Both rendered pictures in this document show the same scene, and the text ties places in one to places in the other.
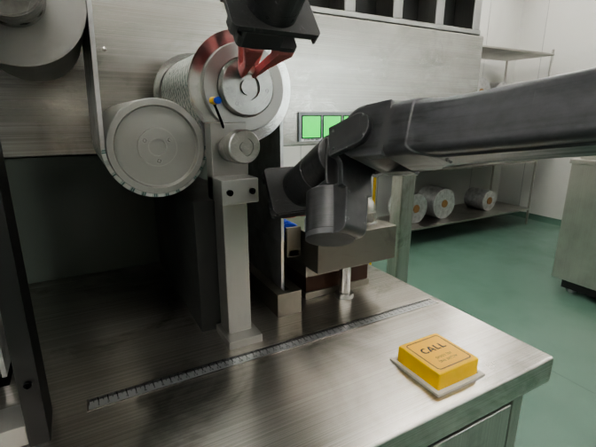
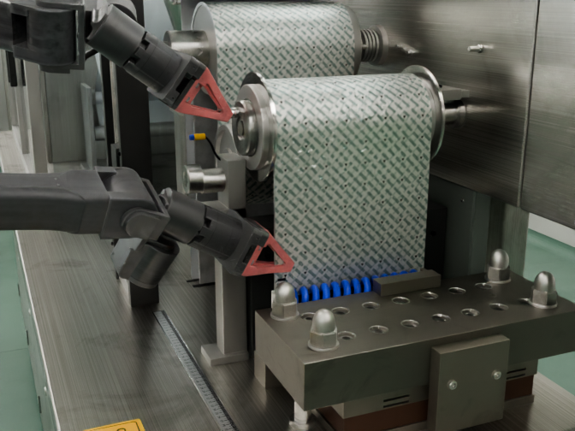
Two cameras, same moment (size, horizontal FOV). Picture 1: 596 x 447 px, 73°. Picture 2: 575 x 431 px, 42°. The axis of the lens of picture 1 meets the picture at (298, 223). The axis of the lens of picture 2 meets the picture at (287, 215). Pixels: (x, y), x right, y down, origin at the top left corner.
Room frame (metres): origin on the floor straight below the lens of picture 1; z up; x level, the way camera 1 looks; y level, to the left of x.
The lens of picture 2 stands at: (0.73, -0.92, 1.42)
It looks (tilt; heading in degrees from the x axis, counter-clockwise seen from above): 17 degrees down; 96
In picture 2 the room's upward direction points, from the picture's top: straight up
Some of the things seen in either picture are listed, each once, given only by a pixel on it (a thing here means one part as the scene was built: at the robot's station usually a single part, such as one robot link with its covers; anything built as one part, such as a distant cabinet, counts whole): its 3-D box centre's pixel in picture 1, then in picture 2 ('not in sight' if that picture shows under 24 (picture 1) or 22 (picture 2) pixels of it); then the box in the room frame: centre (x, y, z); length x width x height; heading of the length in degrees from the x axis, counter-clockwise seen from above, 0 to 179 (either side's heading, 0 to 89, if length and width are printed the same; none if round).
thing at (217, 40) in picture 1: (242, 88); (256, 126); (0.58, 0.08, 1.25); 0.15 x 0.01 x 0.15; 119
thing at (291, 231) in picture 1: (266, 225); not in sight; (0.72, 0.06, 1.01); 0.23 x 0.03 x 0.05; 29
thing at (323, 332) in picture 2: (366, 209); (323, 327); (0.68, -0.12, 1.05); 0.04 x 0.04 x 0.04
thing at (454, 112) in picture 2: not in sight; (437, 114); (0.83, 0.22, 1.25); 0.07 x 0.04 x 0.04; 29
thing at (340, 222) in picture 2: (252, 176); (352, 228); (0.71, 0.08, 1.11); 0.23 x 0.01 x 0.18; 29
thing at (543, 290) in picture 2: not in sight; (544, 287); (0.96, 0.03, 1.05); 0.04 x 0.04 x 0.04
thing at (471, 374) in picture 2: not in sight; (469, 384); (0.86, -0.08, 0.96); 0.10 x 0.03 x 0.11; 29
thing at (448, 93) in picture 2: not in sight; (442, 91); (0.84, 0.22, 1.28); 0.06 x 0.05 x 0.02; 29
